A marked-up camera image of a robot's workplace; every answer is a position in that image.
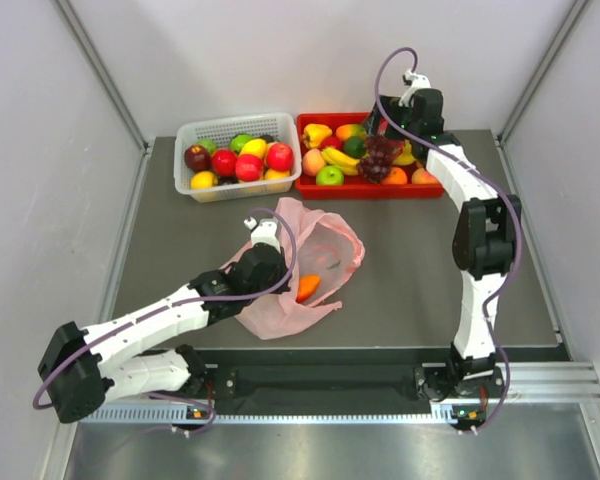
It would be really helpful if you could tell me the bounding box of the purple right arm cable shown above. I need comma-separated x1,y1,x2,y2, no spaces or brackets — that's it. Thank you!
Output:
374,47,524,436

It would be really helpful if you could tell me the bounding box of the small orange persimmon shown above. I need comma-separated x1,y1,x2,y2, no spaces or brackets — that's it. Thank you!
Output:
296,274,321,303

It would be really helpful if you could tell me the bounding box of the yellow bell pepper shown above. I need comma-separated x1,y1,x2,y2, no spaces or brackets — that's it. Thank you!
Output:
302,123,332,149

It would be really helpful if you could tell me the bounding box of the peach left in tray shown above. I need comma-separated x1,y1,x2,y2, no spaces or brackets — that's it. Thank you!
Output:
302,148,327,177

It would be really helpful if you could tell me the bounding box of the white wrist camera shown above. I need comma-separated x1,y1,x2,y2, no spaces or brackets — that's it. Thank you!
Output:
399,70,431,107
244,217,281,253

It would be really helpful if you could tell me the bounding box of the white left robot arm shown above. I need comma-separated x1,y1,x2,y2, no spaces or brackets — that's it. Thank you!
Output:
37,243,297,424

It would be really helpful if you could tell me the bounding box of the yellow banana bunch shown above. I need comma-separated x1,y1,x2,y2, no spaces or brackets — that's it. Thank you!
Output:
320,143,418,176

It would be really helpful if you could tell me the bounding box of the green apple in basket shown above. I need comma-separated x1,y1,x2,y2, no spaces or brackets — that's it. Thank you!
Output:
229,133,254,154

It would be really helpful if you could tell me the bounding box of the pink plastic bag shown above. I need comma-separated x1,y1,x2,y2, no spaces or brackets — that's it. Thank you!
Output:
237,197,365,340

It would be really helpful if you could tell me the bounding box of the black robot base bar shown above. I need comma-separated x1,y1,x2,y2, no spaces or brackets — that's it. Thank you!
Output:
197,347,510,429

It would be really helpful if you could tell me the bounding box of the white perforated plastic basket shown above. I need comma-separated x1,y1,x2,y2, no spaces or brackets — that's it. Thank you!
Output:
173,112,302,203

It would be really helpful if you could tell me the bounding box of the dark green lime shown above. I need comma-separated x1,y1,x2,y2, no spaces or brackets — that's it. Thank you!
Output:
342,136,367,159

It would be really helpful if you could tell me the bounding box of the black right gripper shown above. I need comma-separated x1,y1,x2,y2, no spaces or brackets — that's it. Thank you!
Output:
362,95,421,142

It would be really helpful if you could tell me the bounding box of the red apple right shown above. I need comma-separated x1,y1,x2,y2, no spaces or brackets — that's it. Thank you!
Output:
265,142,294,172

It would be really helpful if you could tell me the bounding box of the dark red apple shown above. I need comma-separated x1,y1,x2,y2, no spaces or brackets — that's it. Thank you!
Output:
184,144,211,173

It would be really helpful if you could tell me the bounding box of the green apple in tray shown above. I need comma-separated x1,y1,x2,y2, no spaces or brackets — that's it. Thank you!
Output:
315,165,345,187

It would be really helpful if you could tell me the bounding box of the red apple front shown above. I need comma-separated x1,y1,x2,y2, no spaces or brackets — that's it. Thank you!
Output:
235,154,264,182

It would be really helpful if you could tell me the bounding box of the yellow lemon in basket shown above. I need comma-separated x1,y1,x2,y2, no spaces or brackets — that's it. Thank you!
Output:
240,138,268,159

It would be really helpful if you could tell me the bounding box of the peach right in tray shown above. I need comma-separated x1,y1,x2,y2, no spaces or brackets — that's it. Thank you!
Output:
411,168,439,185

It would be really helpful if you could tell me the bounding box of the peach in tray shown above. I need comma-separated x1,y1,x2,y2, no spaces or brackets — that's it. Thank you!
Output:
302,148,327,177
411,168,439,185

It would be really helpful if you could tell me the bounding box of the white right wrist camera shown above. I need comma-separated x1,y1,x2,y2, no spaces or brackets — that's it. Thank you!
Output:
399,70,431,107

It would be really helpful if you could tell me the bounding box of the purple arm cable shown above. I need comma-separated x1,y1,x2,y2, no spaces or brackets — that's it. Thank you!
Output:
32,207,299,411
374,47,524,436

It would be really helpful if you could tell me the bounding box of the orange fruit in tray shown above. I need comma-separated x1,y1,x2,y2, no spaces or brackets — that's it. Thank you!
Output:
381,167,409,186

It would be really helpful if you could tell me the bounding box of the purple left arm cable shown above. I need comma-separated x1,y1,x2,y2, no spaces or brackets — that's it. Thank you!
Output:
32,207,299,411

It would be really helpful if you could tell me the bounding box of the yellow orange mango back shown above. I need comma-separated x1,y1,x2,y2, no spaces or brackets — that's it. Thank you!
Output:
335,124,367,142

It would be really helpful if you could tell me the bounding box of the yellow lemon front left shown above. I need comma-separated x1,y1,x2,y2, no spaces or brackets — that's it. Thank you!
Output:
189,170,218,190

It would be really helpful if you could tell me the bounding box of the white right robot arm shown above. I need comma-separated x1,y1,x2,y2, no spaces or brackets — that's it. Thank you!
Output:
368,87,523,396

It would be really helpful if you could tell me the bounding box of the red plastic tray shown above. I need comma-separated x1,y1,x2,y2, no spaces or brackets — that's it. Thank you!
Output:
295,112,445,200

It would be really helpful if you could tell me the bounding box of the red strawberry in tray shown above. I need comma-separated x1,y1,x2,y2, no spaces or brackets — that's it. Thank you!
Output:
320,135,343,150

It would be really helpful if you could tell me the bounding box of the red apple left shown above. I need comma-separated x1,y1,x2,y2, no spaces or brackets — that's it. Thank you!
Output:
211,149,238,177

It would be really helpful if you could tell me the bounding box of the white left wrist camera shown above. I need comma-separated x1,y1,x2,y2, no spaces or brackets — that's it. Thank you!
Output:
244,217,281,253

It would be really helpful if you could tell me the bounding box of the purple grape bunch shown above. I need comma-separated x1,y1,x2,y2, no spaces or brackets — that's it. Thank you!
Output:
357,135,404,184

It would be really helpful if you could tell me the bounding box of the yellow lemon front right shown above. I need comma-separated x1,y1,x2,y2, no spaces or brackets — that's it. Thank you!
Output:
264,169,291,181

